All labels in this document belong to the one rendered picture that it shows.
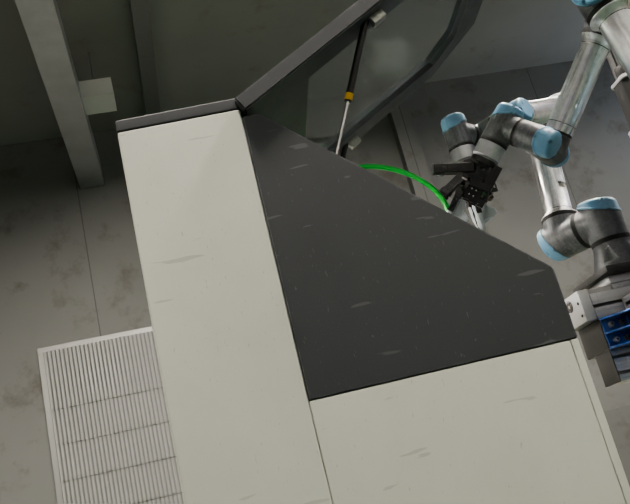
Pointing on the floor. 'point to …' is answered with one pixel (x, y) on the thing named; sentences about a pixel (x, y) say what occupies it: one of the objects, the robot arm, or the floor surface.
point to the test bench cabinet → (475, 436)
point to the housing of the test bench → (219, 312)
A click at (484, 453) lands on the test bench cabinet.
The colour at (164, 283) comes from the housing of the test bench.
